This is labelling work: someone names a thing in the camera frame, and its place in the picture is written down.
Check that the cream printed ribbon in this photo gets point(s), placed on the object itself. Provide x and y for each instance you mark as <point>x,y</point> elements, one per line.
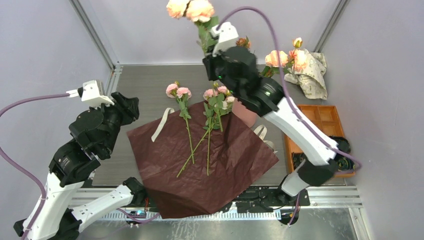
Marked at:
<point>261,131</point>

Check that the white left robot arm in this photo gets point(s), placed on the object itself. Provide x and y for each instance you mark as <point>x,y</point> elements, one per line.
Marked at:
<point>94,134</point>

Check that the rolled dark tie, green pattern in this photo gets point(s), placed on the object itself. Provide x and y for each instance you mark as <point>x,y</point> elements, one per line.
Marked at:
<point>297,159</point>

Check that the pink cylindrical vase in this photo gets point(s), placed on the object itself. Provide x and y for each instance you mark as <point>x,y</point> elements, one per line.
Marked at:
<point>247,116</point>

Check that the peach double rose stem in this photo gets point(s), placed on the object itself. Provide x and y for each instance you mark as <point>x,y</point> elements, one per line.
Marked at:
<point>199,12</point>

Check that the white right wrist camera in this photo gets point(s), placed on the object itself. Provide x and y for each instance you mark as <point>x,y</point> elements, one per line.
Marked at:
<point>226,36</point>

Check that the pink rose stem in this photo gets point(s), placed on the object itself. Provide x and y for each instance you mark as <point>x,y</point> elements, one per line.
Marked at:
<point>182,96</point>

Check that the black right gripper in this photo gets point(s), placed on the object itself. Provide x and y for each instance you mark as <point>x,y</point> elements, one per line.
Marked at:
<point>211,61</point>

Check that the short cream ribbon strip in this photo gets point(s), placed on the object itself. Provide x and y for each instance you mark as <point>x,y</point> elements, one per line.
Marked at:
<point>162,123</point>

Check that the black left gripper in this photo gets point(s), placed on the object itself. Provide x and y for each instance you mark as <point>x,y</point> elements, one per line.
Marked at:
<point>129,106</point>

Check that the rolled dark patterned tie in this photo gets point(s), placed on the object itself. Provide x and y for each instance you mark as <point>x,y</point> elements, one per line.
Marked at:
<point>342,143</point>

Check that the dark red wrapping paper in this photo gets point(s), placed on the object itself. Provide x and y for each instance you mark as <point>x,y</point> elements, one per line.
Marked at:
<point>189,172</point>

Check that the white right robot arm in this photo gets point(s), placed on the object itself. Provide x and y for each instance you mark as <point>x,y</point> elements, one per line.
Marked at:
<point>270,102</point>

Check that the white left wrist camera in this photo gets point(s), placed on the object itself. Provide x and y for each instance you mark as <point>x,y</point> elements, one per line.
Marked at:
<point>92,93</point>

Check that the pink white rose stems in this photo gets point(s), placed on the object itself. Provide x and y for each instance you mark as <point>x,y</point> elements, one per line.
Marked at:
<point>218,101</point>

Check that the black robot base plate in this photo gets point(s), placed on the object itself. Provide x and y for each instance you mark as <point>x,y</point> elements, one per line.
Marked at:
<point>255,199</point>

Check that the green leafy stem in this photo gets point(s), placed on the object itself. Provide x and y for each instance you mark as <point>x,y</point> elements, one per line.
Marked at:
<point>244,42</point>

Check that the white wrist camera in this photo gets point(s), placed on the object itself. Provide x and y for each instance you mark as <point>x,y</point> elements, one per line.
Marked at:
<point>92,93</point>
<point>226,36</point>

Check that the rolled dark tie, yellow pattern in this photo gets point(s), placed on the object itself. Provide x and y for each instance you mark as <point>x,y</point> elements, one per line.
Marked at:
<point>345,165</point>

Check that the orange wooden compartment tray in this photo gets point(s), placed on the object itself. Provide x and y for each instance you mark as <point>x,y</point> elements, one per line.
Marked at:
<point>326,119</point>

